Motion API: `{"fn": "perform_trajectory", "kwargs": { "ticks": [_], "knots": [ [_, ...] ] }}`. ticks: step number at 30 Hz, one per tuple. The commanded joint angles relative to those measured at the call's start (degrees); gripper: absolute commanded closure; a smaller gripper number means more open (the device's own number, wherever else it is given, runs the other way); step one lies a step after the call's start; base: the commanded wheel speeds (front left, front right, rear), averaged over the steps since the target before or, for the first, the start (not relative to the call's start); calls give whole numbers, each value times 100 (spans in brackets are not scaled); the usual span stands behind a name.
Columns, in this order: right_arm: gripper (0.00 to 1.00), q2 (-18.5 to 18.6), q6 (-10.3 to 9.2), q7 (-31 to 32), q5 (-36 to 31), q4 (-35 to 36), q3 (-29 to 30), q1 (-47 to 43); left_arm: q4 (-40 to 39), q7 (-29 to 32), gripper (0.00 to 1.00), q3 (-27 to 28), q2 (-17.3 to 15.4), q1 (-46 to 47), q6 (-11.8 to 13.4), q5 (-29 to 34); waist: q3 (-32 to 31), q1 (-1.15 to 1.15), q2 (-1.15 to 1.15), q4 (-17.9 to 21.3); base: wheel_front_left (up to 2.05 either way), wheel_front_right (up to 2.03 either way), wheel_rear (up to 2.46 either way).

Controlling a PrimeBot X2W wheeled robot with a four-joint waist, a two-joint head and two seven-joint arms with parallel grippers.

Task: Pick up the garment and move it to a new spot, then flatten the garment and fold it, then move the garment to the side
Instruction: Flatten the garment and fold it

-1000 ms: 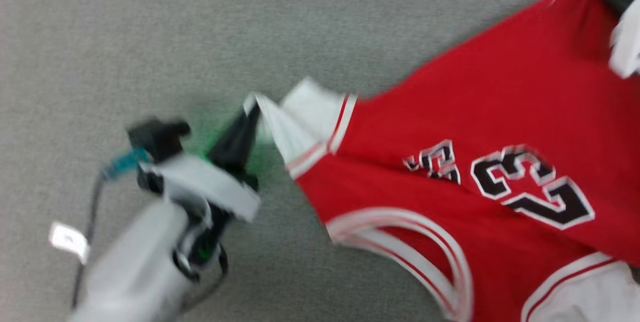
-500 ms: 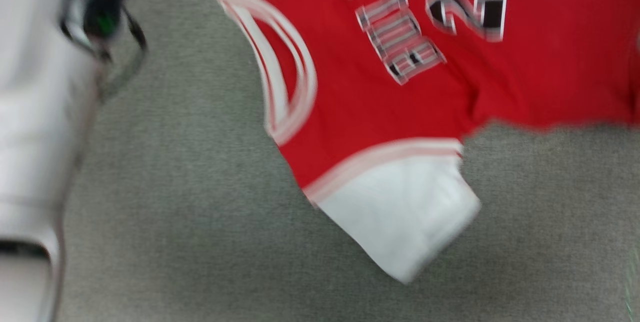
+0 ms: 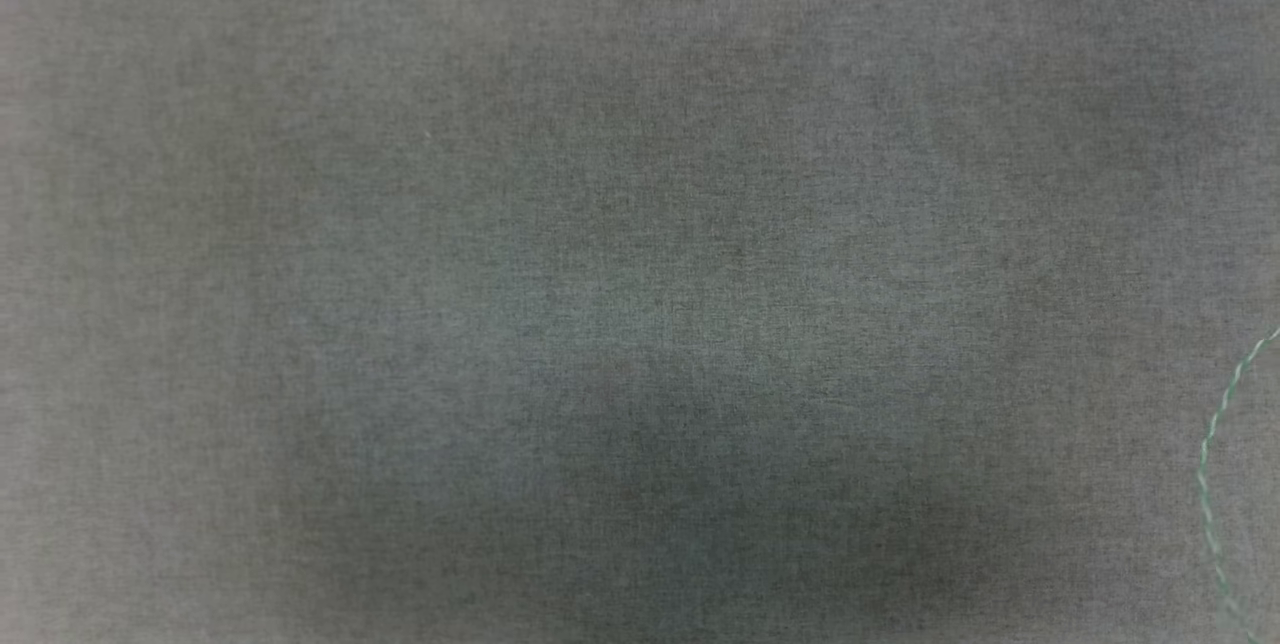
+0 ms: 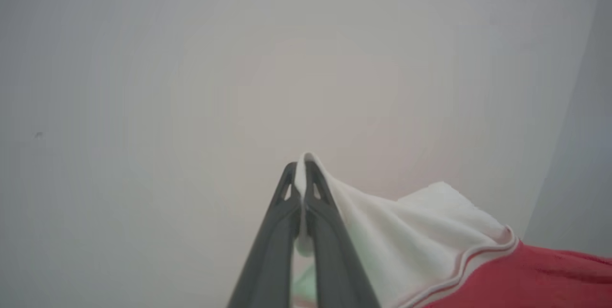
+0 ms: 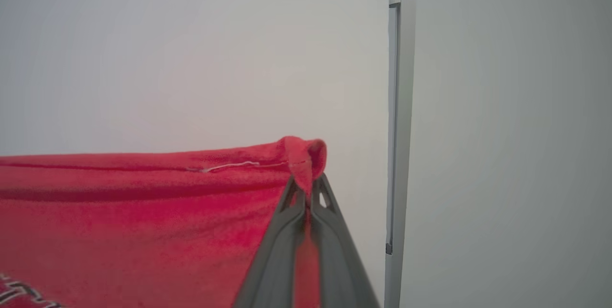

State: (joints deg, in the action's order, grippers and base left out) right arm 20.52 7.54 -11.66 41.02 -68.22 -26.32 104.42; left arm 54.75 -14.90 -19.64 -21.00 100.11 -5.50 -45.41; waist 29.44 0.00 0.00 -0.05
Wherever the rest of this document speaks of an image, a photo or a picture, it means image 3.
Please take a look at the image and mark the thin green twisted thread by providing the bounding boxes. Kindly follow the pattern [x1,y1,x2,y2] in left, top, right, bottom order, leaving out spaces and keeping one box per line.
[1196,324,1280,644]

